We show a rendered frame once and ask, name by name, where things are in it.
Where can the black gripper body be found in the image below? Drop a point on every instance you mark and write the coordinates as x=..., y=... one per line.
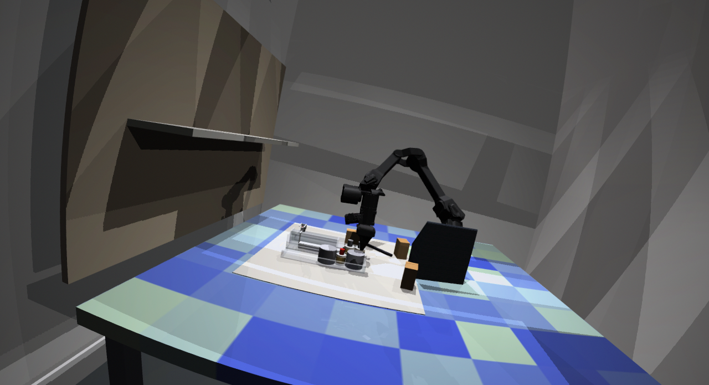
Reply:
x=366, y=228

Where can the brown cuboid block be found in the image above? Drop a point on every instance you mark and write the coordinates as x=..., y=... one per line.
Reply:
x=401, y=248

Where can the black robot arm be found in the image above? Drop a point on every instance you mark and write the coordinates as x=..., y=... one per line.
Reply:
x=445, y=208

